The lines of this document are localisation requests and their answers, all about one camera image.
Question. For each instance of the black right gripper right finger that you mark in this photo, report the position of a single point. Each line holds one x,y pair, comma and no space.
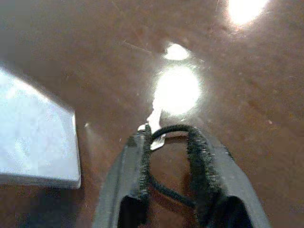
221,180

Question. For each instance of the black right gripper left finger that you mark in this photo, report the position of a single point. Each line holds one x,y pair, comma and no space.
123,175

